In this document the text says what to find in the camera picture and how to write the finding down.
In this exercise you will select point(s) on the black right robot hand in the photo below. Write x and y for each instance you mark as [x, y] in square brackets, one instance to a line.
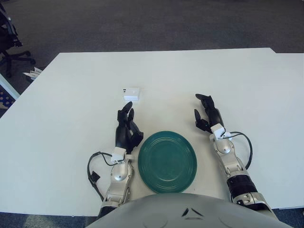
[213, 116]

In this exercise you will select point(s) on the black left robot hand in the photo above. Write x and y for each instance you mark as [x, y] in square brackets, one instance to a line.
[123, 135]

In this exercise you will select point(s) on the white charger block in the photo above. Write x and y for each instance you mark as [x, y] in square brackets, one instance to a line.
[130, 94]

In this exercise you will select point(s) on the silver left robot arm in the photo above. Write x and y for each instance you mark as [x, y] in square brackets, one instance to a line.
[120, 174]

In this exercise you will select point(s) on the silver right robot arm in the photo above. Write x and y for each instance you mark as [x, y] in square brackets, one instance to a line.
[241, 184]

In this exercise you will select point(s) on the green round plate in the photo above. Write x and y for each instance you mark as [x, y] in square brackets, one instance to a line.
[167, 161]

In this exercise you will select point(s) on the silver robot torso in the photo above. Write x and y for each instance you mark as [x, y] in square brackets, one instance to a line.
[166, 211]

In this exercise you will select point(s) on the white paper scraps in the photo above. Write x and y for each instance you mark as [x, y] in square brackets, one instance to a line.
[32, 73]

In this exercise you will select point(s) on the blue dotted floor mat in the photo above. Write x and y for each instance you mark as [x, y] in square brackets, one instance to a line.
[4, 99]

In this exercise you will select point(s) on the black office chair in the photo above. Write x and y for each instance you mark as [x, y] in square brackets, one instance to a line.
[8, 35]

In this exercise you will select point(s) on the white desk frame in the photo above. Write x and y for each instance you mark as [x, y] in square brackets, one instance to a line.
[9, 89]

